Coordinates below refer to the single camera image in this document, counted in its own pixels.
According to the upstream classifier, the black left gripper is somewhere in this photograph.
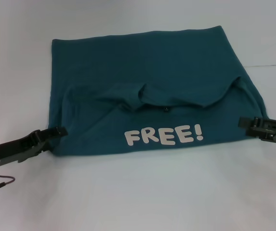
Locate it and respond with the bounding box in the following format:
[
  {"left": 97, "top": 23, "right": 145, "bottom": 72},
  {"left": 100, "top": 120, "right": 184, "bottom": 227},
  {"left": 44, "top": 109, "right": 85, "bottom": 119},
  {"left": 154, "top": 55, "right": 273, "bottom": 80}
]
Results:
[{"left": 0, "top": 127, "right": 68, "bottom": 167}]

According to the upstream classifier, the teal blue shirt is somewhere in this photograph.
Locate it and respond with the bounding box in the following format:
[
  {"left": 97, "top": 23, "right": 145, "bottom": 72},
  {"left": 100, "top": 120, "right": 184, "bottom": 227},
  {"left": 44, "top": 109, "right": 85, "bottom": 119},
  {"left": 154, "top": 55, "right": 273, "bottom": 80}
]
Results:
[{"left": 46, "top": 25, "right": 266, "bottom": 157}]

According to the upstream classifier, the grey left wrist cable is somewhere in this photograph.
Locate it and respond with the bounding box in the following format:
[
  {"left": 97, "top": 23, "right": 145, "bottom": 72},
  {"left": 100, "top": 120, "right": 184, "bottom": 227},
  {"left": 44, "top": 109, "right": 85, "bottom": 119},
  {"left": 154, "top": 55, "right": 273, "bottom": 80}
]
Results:
[{"left": 0, "top": 176, "right": 16, "bottom": 197}]

